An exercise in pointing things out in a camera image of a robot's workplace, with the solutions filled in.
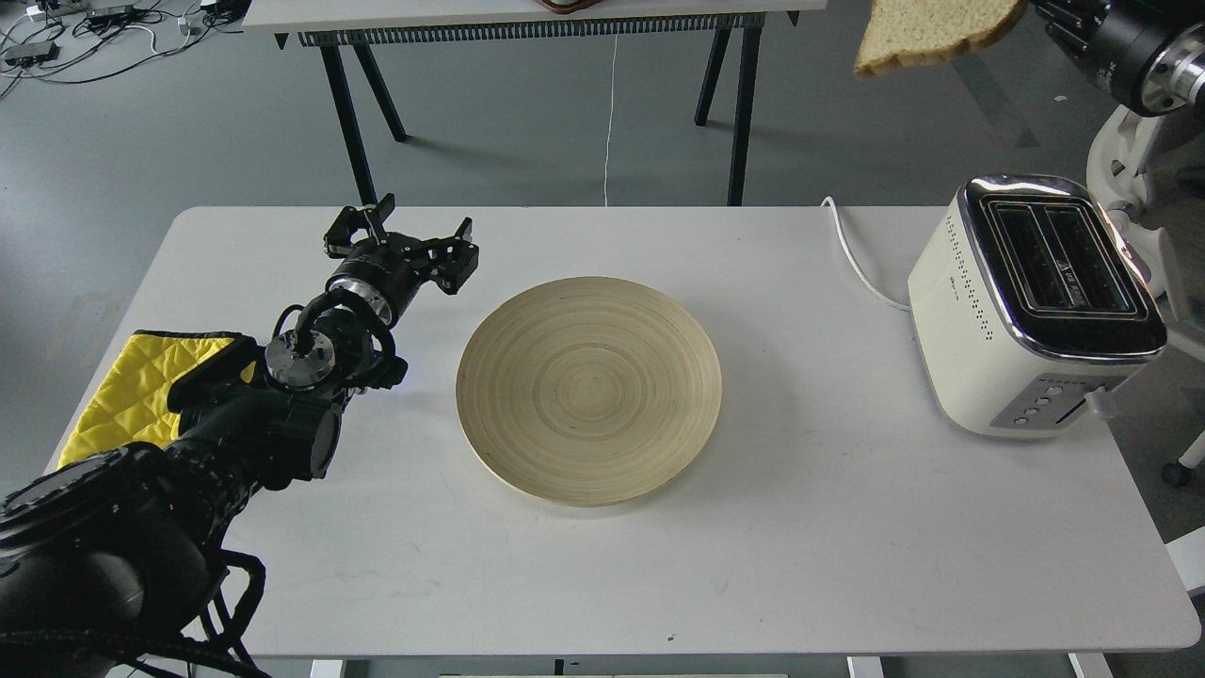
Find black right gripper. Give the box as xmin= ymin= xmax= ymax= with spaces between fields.
xmin=1031 ymin=1 xmax=1178 ymax=112

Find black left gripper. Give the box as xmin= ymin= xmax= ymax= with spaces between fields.
xmin=324 ymin=194 xmax=480 ymax=328

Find slice of bread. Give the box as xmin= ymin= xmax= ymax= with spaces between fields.
xmin=853 ymin=1 xmax=1027 ymax=79

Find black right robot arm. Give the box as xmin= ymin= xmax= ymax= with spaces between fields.
xmin=1031 ymin=1 xmax=1204 ymax=119

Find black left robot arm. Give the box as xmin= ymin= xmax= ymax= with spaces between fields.
xmin=2 ymin=196 xmax=480 ymax=677

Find cream chrome toaster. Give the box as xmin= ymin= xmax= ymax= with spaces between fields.
xmin=909 ymin=173 xmax=1166 ymax=440

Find white office chair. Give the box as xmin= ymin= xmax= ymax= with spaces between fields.
xmin=1085 ymin=105 xmax=1204 ymax=597

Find white background table black legs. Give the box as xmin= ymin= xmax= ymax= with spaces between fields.
xmin=241 ymin=1 xmax=825 ymax=206

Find round wooden plate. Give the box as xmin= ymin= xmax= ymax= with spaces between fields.
xmin=455 ymin=276 xmax=723 ymax=508

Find brown object on background table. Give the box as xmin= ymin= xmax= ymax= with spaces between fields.
xmin=537 ymin=0 xmax=600 ymax=14

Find yellow quilted cloth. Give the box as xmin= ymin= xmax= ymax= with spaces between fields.
xmin=55 ymin=331 xmax=249 ymax=468

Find white hanging cable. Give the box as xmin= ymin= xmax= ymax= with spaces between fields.
xmin=603 ymin=34 xmax=619 ymax=207

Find white toaster power cord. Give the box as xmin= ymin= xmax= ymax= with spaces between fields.
xmin=819 ymin=196 xmax=912 ymax=313

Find floor cables and power strips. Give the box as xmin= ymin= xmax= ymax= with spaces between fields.
xmin=0 ymin=0 xmax=251 ymax=99

